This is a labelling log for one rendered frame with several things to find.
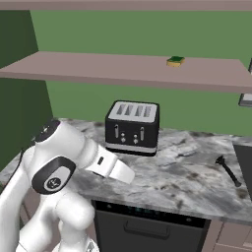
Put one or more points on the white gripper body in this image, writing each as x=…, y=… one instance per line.
x=121, y=170

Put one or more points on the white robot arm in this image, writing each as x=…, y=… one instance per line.
x=55, y=154

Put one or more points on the black dish brush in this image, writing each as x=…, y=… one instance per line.
x=228, y=170

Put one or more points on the green and yellow sponge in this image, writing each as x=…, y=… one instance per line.
x=175, y=60

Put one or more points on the dark sink basin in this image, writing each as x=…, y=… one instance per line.
x=244, y=167

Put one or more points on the taupe cabinet drawer front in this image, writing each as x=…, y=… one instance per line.
x=233, y=238

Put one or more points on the black four-slot toaster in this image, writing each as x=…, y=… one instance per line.
x=133, y=126

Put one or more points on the black dishwasher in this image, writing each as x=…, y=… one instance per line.
x=147, y=229

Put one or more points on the grey range hood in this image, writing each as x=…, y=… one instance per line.
x=246, y=95

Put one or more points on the taupe ceiling shelf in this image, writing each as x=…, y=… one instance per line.
x=126, y=4

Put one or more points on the taupe wall shelf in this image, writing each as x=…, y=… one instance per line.
x=131, y=70

